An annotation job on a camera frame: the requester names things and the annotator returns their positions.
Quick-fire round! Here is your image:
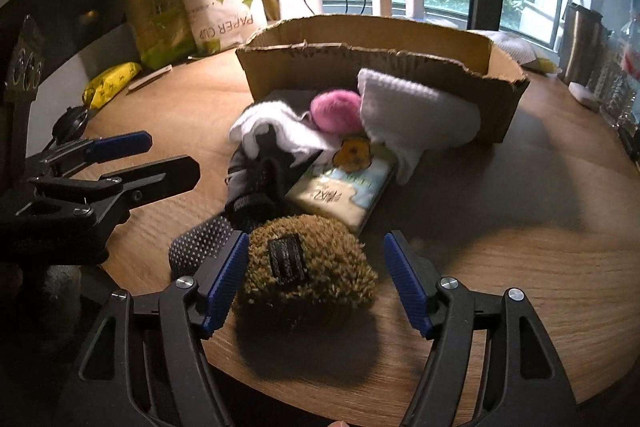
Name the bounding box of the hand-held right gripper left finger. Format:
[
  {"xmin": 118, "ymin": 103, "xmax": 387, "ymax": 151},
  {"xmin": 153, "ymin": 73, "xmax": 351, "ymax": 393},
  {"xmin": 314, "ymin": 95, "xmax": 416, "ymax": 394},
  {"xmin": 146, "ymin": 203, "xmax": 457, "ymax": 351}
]
[{"xmin": 57, "ymin": 231, "xmax": 251, "ymax": 427}]

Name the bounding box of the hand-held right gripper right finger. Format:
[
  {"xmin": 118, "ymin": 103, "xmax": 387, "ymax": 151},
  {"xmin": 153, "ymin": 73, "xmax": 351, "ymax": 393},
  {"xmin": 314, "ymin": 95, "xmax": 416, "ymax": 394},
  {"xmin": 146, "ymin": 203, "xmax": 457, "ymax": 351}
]
[{"xmin": 382, "ymin": 229, "xmax": 583, "ymax": 427}]

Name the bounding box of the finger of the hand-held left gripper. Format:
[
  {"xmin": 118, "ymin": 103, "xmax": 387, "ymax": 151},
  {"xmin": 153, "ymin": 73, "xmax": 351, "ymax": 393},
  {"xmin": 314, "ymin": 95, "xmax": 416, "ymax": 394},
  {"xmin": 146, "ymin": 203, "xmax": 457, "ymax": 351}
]
[
  {"xmin": 30, "ymin": 131, "xmax": 153, "ymax": 180},
  {"xmin": 27, "ymin": 155, "xmax": 202, "ymax": 228}
]

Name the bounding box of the brown fuzzy plush pouch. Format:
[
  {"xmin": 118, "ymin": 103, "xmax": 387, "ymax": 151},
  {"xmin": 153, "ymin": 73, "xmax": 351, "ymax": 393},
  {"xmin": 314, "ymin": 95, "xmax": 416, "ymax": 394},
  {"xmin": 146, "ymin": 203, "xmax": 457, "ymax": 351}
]
[{"xmin": 231, "ymin": 214, "xmax": 379, "ymax": 323}]

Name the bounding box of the black dotted grip glove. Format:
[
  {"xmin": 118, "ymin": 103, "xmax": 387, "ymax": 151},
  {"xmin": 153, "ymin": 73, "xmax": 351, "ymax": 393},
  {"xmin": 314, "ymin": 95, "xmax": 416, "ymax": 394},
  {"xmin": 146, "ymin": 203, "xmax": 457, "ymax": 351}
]
[{"xmin": 167, "ymin": 134, "xmax": 301, "ymax": 280}]

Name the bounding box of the yellow-green small box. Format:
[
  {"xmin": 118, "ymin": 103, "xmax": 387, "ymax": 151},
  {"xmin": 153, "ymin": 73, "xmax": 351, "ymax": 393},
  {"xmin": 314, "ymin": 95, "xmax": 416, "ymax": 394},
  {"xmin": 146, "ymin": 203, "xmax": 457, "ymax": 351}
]
[{"xmin": 287, "ymin": 137, "xmax": 398, "ymax": 235}]

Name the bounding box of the white knit glove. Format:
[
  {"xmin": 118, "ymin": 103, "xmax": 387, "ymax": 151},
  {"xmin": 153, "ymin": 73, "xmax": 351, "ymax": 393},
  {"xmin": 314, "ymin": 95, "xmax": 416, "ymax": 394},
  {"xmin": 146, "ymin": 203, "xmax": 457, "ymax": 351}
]
[{"xmin": 229, "ymin": 102, "xmax": 331, "ymax": 158}]

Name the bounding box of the white fleece cloth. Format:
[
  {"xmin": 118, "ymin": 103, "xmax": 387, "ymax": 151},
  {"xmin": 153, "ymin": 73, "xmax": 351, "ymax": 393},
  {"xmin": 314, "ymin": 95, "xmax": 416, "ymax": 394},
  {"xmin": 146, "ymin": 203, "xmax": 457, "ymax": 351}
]
[{"xmin": 357, "ymin": 68, "xmax": 482, "ymax": 185}]

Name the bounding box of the brown cardboard box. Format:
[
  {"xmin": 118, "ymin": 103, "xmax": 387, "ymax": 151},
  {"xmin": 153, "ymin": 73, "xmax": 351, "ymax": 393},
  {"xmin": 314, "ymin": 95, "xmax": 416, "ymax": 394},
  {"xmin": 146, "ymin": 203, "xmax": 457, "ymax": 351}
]
[{"xmin": 235, "ymin": 13, "xmax": 531, "ymax": 144}]

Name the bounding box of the yellow snack packet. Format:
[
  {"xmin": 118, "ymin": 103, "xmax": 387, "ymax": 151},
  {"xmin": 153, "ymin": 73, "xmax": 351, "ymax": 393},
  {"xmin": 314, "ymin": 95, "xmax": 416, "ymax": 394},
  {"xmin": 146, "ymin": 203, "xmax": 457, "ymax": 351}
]
[{"xmin": 82, "ymin": 62, "xmax": 143, "ymax": 110}]

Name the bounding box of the wooden stick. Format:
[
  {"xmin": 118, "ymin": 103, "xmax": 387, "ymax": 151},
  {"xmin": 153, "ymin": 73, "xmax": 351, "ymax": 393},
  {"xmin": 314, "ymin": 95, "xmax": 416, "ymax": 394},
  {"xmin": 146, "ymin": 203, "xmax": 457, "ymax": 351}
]
[{"xmin": 126, "ymin": 64, "xmax": 173, "ymax": 94}]

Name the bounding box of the green paper cup pack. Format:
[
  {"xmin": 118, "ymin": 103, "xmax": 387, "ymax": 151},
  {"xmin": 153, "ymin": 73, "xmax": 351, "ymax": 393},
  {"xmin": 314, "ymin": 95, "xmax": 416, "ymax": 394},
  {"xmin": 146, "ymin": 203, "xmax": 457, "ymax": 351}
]
[{"xmin": 111, "ymin": 0, "xmax": 198, "ymax": 70}]

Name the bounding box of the pale yellow wrapper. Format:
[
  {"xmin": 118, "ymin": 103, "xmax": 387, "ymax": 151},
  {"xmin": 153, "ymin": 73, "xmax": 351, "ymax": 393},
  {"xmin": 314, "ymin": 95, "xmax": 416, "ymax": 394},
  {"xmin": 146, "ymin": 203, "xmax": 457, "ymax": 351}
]
[{"xmin": 525, "ymin": 54, "xmax": 558, "ymax": 75}]

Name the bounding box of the white earbud case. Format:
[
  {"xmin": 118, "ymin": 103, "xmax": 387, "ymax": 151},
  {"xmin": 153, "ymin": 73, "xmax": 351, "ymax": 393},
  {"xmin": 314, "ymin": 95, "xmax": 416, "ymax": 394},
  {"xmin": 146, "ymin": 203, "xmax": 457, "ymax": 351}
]
[{"xmin": 570, "ymin": 82, "xmax": 601, "ymax": 110}]

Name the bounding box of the white folded cloth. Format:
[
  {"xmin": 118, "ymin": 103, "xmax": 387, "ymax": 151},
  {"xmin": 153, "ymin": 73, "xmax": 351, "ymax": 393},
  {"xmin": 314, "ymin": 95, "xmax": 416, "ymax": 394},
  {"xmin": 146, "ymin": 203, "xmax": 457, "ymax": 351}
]
[{"xmin": 480, "ymin": 29, "xmax": 538, "ymax": 68}]

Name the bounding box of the steel tumbler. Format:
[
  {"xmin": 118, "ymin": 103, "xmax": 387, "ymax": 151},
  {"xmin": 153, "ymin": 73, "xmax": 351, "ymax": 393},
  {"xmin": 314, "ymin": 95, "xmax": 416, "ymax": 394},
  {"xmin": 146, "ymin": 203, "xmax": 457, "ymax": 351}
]
[{"xmin": 557, "ymin": 2, "xmax": 613, "ymax": 88}]

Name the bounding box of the clear plastic bottle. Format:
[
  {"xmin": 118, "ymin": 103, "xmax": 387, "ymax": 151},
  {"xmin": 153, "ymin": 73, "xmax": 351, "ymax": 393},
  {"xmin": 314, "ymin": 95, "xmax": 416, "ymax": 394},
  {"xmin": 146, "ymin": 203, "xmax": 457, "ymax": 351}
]
[{"xmin": 607, "ymin": 14, "xmax": 640, "ymax": 130}]

